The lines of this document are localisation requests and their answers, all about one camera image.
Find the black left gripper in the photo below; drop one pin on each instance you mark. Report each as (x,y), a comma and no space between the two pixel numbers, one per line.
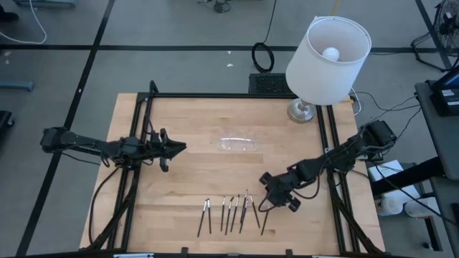
(163,150)

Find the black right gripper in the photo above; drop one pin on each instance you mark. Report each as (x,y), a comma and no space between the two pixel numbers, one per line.
(281,186)

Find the black makeup brush fluffy head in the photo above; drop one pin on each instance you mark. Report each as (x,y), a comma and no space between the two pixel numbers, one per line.
(229,215)

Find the clear acrylic three-compartment organizer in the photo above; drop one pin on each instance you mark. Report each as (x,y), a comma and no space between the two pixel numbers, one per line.
(238,144)

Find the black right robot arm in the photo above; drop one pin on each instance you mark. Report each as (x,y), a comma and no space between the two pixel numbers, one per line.
(344,156)

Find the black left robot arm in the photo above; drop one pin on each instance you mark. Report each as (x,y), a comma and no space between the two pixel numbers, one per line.
(89,145)

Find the black perforated grille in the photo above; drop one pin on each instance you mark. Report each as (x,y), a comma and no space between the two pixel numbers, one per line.
(267,84)

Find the white cardboard box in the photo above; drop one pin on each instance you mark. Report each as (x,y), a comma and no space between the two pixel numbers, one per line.
(385,172)

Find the silver bar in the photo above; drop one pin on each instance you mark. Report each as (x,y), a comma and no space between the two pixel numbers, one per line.
(132,256)

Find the white paper roll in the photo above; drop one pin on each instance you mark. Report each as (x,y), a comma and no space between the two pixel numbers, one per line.
(421,208)
(391,205)

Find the silver lamp white shade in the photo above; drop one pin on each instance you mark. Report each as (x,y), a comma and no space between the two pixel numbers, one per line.
(322,82)

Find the black support beam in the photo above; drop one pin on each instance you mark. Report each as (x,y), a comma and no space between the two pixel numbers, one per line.
(409,177)

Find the black table leg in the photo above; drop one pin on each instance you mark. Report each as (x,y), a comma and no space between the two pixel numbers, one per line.
(434,233)

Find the grey-blue metal bar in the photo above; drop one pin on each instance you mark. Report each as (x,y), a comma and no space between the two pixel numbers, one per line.
(16,86)

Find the black caster base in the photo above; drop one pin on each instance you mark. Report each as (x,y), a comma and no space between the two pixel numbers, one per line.
(5,120)

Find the grey side table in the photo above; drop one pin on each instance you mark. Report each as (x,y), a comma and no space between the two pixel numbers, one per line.
(450,215)

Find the grey desk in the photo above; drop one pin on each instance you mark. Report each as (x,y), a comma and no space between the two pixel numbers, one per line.
(441,136)

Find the black box white labels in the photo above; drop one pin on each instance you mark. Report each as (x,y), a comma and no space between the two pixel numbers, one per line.
(439,104)

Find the grey-blue cart base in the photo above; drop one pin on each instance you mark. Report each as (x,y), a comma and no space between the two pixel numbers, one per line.
(43,3)

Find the person's shoe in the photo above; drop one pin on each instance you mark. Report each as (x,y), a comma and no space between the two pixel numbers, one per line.
(7,15)

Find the dark computer monitor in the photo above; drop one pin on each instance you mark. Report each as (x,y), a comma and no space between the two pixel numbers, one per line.
(450,79)

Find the black floor fan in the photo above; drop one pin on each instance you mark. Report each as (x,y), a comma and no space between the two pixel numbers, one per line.
(446,21)

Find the black aluminium table frame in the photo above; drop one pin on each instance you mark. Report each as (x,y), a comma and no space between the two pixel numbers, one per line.
(197,95)

